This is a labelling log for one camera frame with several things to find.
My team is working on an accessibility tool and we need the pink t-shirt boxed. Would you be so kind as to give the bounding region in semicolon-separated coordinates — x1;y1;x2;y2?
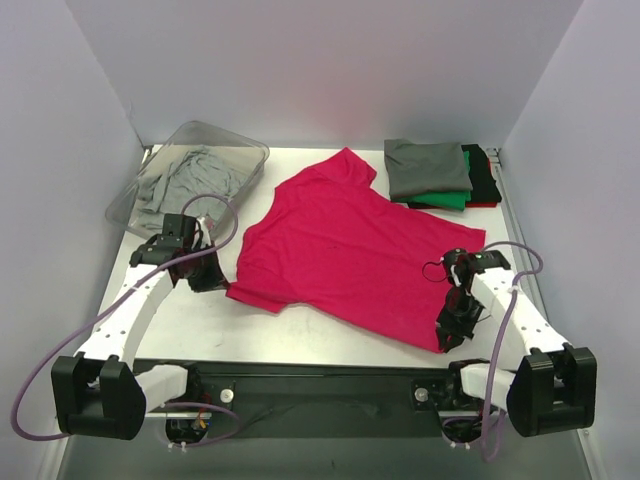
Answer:
226;148;486;353

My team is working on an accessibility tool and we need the clear plastic bin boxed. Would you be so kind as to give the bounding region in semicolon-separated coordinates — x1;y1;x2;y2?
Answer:
105;121;270;238

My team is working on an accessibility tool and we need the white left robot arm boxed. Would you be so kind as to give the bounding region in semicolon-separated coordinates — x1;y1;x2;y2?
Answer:
51;246;226;440

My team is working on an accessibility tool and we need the crumpled light grey t-shirt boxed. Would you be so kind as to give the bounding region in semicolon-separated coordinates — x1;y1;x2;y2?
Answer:
135;145;250;232

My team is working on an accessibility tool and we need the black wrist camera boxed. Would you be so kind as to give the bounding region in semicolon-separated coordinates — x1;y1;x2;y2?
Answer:
442;248;511;272
157;214;198;249

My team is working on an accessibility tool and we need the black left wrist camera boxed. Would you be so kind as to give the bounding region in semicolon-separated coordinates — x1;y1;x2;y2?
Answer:
157;214;198;249

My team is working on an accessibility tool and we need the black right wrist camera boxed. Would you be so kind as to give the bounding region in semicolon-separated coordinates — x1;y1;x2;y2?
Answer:
442;248;511;272

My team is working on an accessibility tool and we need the folded dark grey t-shirt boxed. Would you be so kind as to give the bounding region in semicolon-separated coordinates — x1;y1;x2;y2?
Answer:
384;139;473;200

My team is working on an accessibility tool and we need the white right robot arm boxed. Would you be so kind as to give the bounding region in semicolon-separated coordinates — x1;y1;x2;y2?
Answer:
437;250;597;437

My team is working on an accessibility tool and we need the folded green t-shirt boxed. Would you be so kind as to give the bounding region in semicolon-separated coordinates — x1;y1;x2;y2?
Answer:
394;145;473;211

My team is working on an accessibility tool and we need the aluminium front frame rail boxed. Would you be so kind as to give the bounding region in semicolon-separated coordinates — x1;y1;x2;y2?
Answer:
55;372;594;419

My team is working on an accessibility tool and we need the folded black t-shirt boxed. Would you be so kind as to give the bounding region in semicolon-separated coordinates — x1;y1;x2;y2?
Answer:
402;144;502;212

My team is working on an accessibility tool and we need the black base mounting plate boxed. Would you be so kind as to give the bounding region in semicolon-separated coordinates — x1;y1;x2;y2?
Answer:
150;362;482;447

